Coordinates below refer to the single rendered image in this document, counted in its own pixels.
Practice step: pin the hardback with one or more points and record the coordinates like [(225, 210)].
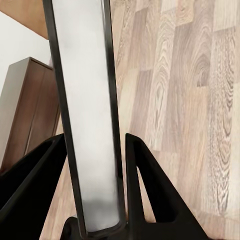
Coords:
[(81, 44)]

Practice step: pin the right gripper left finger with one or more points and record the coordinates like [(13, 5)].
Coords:
[(27, 189)]

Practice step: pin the sliding door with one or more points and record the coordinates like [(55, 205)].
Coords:
[(29, 13)]

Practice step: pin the bench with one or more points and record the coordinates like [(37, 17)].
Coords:
[(29, 109)]

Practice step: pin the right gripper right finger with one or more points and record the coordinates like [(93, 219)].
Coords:
[(174, 219)]

